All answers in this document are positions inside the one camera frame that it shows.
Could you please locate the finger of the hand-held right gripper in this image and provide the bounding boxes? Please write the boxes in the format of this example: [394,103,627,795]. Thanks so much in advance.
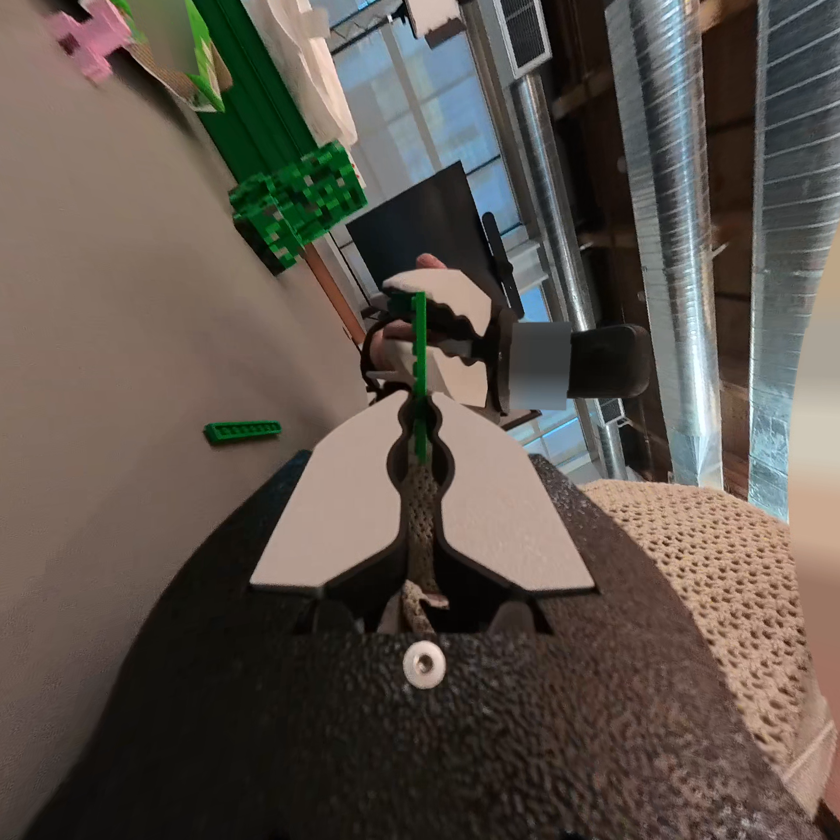
[382,268,494,342]
[420,331,493,411]

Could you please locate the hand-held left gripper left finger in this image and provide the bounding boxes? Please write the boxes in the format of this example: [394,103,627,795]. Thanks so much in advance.
[251,394,411,595]

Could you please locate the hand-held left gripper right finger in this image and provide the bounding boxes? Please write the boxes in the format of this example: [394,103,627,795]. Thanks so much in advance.
[430,394,597,595]

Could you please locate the narrow green lego plate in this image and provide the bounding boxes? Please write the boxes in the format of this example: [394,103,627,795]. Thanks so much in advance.
[412,292,431,460]

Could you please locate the green holed lego plate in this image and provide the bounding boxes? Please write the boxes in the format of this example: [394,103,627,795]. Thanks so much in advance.
[203,420,282,448]

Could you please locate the green pixel-pattern lego assembly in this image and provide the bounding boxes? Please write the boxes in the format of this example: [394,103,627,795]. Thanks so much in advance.
[228,141,368,277]

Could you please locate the green lego box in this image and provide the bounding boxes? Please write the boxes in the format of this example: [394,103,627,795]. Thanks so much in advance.
[118,0,234,114]

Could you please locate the pink lego figure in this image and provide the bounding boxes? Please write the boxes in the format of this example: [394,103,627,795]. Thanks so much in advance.
[45,0,135,83]

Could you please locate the person's right hand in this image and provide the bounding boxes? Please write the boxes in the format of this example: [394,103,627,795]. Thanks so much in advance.
[364,252,455,378]

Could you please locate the black webcam bar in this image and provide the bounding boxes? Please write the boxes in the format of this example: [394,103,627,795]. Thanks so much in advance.
[481,211,526,316]

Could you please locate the black monitor with webcam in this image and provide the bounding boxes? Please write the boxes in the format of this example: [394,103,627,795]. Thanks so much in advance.
[344,163,526,316]

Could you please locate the large paned window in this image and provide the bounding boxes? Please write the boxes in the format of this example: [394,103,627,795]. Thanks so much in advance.
[331,20,605,473]

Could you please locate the white paper bags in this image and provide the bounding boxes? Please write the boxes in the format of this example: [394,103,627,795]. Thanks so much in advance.
[252,0,358,148]

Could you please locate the white air vent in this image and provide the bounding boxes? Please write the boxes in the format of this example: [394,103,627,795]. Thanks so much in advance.
[492,0,553,80]

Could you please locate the green plastic crate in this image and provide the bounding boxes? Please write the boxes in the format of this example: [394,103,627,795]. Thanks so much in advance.
[197,0,322,181]

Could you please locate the studio light on stand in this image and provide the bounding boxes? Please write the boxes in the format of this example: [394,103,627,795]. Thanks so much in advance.
[403,0,463,37]

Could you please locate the large silver air duct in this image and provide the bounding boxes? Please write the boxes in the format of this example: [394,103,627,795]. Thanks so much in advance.
[748,0,840,522]
[604,0,726,490]

